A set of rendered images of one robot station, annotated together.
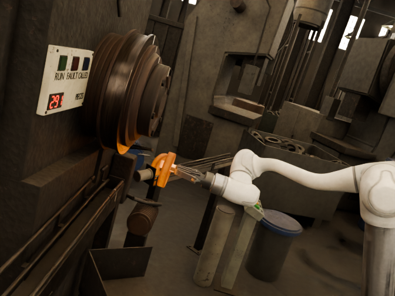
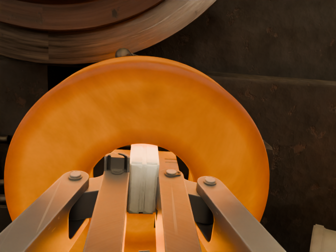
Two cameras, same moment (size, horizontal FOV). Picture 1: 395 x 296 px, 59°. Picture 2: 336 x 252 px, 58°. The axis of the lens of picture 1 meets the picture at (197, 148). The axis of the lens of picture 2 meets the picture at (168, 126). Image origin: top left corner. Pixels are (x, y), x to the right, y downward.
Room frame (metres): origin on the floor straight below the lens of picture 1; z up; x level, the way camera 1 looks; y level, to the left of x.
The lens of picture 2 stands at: (1.43, -0.07, 0.92)
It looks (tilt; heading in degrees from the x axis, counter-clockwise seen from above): 16 degrees down; 84
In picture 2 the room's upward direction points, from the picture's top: 5 degrees clockwise
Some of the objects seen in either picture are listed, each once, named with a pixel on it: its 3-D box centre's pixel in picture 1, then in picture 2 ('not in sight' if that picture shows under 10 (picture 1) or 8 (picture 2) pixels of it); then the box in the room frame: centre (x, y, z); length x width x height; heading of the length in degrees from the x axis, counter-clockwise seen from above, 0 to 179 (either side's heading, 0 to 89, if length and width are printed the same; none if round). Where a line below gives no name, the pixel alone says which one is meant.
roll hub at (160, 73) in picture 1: (156, 101); not in sight; (1.34, 0.21, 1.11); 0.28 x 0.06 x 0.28; 0
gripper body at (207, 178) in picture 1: (201, 178); not in sight; (1.44, -0.06, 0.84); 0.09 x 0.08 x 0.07; 89
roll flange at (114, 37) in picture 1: (111, 87); not in sight; (1.34, 0.39, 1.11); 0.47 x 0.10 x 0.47; 0
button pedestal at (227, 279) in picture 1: (240, 244); not in sight; (2.01, -0.43, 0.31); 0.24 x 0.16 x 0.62; 0
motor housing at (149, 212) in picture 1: (134, 249); not in sight; (1.67, 0.17, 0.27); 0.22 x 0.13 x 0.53; 0
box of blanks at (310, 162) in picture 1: (282, 174); not in sight; (3.78, -0.99, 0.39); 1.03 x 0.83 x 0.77; 105
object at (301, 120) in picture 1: (301, 144); not in sight; (5.43, -1.55, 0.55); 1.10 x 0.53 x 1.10; 20
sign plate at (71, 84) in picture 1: (68, 79); not in sight; (1.00, 0.41, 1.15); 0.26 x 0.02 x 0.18; 0
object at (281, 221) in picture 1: (270, 245); not in sight; (2.31, -0.71, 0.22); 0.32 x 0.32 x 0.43
